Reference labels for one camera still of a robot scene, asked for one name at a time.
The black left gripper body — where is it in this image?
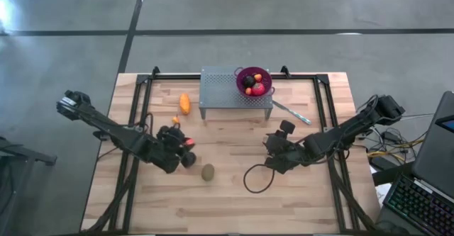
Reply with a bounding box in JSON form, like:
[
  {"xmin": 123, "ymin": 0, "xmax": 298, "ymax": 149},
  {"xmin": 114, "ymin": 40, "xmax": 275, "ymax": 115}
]
[{"xmin": 155, "ymin": 124, "xmax": 187, "ymax": 152}]

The dark round fruit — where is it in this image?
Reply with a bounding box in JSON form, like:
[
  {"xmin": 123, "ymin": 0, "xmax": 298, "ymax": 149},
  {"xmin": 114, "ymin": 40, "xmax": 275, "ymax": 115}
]
[{"xmin": 180, "ymin": 151, "xmax": 197, "ymax": 169}]

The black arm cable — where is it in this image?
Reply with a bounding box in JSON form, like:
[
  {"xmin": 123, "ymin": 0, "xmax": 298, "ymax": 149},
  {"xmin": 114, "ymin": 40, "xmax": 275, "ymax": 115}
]
[
  {"xmin": 141, "ymin": 111, "xmax": 155, "ymax": 134},
  {"xmin": 243, "ymin": 163, "xmax": 276, "ymax": 194}
]

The black computer keyboard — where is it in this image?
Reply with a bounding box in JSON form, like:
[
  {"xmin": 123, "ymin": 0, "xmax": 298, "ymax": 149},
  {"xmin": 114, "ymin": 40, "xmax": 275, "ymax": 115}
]
[{"xmin": 382, "ymin": 174, "xmax": 454, "ymax": 236}]

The purple plastic colander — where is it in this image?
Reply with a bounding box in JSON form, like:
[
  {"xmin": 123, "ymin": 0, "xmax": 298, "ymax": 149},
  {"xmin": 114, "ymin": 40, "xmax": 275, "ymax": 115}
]
[{"xmin": 233, "ymin": 66, "xmax": 276, "ymax": 99}]

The black power cable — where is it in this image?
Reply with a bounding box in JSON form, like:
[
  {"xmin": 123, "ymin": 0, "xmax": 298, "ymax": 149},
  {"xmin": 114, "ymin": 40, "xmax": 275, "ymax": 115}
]
[{"xmin": 365, "ymin": 128, "xmax": 405, "ymax": 148}]

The grey perforated metal shelf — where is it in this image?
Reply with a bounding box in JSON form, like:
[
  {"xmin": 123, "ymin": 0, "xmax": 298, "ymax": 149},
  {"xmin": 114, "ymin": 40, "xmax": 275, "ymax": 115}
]
[{"xmin": 198, "ymin": 65, "xmax": 275, "ymax": 120}]

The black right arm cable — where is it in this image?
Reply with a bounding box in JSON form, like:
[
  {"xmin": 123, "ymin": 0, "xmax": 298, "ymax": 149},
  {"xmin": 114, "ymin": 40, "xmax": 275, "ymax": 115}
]
[{"xmin": 243, "ymin": 163, "xmax": 276, "ymax": 194}]

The yellow cable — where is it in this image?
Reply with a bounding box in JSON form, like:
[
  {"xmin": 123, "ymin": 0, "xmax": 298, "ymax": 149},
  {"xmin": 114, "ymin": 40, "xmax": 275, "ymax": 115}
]
[{"xmin": 367, "ymin": 142, "xmax": 421, "ymax": 158}]

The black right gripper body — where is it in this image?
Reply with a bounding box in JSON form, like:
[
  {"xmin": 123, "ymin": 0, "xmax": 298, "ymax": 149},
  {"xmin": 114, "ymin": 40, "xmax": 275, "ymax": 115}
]
[{"xmin": 264, "ymin": 133, "xmax": 308, "ymax": 169}]

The large orange mango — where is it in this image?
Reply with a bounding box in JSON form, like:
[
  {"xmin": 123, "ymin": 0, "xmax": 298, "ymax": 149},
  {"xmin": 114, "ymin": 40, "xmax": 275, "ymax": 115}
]
[{"xmin": 179, "ymin": 92, "xmax": 192, "ymax": 116}]

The white paper sheet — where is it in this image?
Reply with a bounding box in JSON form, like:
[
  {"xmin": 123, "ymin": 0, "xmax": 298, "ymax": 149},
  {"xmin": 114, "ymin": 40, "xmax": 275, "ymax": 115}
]
[{"xmin": 372, "ymin": 179, "xmax": 391, "ymax": 203}]

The teal-handled table knife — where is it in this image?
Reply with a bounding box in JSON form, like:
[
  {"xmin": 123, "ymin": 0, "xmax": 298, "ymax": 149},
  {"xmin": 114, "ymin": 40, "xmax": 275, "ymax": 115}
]
[{"xmin": 272, "ymin": 99, "xmax": 313, "ymax": 125}]

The oval tan kiwi fruit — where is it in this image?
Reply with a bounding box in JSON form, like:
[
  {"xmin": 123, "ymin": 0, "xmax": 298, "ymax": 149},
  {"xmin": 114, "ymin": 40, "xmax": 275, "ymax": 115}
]
[{"xmin": 201, "ymin": 163, "xmax": 216, "ymax": 183}]

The grey cable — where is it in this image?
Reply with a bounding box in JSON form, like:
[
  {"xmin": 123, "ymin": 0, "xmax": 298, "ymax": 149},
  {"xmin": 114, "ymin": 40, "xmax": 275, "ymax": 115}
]
[{"xmin": 402, "ymin": 113, "xmax": 436, "ymax": 120}]

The black laptop monitor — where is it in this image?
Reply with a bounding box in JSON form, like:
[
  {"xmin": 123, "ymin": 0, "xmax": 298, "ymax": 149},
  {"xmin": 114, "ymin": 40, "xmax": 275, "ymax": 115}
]
[{"xmin": 411, "ymin": 90, "xmax": 454, "ymax": 198}]

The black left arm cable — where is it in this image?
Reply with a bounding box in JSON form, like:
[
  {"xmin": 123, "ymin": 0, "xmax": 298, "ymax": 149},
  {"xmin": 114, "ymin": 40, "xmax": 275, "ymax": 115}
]
[{"xmin": 141, "ymin": 111, "xmax": 155, "ymax": 134}]

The red tomato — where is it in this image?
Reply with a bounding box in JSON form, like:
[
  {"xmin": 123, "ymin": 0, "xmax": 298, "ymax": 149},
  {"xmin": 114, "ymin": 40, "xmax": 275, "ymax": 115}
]
[{"xmin": 251, "ymin": 82, "xmax": 267, "ymax": 96}]

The black power brick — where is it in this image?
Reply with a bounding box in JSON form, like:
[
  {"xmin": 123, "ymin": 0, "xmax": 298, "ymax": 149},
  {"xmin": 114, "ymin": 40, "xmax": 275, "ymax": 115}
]
[{"xmin": 370, "ymin": 155, "xmax": 393, "ymax": 172}]

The black metal stand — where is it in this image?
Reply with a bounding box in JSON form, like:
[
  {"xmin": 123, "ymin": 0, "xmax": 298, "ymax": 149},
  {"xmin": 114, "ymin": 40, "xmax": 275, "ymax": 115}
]
[{"xmin": 0, "ymin": 135, "xmax": 58, "ymax": 236}]

